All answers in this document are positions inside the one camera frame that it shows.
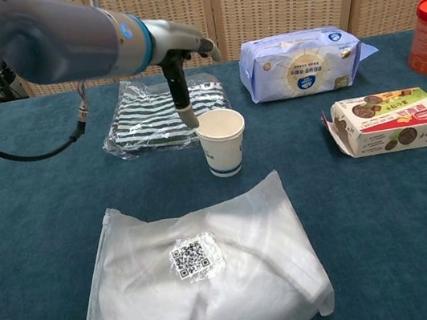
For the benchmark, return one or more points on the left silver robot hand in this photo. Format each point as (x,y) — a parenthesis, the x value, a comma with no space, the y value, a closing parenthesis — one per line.
(173,36)

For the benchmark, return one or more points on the white paper cup blue band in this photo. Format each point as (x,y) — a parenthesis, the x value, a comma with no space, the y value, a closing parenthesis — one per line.
(223,150)

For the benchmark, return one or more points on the striped shirt in clear bag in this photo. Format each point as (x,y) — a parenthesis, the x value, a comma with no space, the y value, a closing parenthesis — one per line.
(142,122)

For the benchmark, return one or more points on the light blue tissue pack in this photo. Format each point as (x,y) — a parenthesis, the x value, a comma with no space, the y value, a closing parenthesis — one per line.
(300,69)

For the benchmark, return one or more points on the black tripod stand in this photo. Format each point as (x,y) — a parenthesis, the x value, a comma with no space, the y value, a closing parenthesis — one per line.
(6,85)

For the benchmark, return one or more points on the chocolate cookie box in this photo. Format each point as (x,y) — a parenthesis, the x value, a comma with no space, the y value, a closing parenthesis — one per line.
(398,118)

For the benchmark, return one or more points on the white garment in frosted bag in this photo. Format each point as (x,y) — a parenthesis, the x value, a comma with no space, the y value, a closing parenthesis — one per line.
(202,291)

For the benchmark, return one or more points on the teal velvet table cover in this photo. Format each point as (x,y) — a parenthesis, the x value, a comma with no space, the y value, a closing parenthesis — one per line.
(30,258)

